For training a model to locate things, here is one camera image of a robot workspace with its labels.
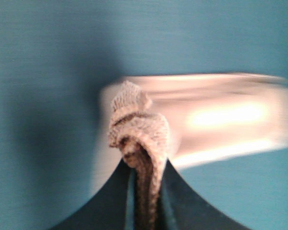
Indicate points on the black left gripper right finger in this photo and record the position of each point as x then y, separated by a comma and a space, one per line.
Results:
184, 209

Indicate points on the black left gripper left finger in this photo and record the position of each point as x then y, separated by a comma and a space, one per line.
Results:
106, 210

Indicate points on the brown towel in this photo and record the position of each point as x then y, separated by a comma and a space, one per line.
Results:
189, 120

